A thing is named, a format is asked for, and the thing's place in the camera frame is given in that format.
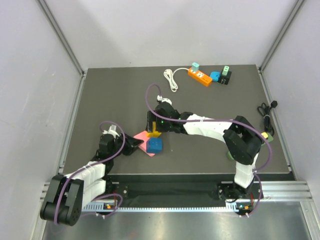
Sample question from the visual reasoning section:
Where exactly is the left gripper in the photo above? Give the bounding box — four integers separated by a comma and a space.
110, 131, 144, 159

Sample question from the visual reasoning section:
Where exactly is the yellow cube plug adapter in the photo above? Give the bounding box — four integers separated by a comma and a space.
146, 121, 162, 138

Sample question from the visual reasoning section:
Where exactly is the pink triangular socket adapter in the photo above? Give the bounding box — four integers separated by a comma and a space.
134, 131, 163, 157

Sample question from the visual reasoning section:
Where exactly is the blue cube plug adapter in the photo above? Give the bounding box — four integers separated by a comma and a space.
146, 137, 163, 154

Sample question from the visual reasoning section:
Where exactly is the green power strip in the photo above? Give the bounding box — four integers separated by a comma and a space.
226, 132, 274, 161

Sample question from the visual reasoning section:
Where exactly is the yellow plug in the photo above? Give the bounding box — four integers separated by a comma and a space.
261, 132, 269, 139

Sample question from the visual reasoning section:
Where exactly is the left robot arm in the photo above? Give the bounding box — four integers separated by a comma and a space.
39, 131, 145, 226

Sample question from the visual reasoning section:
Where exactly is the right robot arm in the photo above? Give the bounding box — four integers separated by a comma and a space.
146, 102, 263, 198

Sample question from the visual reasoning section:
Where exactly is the blue rounded plug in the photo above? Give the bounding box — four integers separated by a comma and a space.
209, 71, 221, 82

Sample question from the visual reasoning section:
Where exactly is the black socket block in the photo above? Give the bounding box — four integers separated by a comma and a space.
217, 71, 232, 85

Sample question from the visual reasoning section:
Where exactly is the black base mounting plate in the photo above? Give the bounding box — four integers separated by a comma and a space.
107, 181, 263, 200

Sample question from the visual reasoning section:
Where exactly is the orange power strip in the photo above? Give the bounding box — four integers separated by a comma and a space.
188, 68, 213, 87

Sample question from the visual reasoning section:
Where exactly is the teal charger on orange strip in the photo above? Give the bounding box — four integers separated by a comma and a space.
191, 62, 200, 73

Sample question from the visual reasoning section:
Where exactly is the mint green charger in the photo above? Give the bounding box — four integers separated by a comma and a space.
221, 65, 230, 76

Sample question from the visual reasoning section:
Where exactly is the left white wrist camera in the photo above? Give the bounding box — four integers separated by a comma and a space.
102, 124, 120, 139

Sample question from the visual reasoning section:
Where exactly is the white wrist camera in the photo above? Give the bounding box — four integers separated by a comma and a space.
102, 124, 120, 139
156, 95, 172, 105

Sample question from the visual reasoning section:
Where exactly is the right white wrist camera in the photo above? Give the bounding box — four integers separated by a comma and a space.
156, 95, 172, 105

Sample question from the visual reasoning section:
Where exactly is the white coiled power cable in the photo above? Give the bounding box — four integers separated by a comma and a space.
163, 67, 190, 93

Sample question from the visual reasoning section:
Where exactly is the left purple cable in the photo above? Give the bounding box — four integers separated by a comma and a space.
53, 120, 126, 225

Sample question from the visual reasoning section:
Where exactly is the purple cable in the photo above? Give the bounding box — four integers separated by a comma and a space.
145, 84, 273, 218
53, 120, 126, 225

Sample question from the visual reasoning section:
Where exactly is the black coiled power cable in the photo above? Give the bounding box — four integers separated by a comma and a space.
257, 100, 279, 133

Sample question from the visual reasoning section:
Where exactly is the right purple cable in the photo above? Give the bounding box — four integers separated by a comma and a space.
145, 84, 273, 218

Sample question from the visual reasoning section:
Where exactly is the white slotted cable duct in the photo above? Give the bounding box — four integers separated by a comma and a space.
82, 200, 250, 213

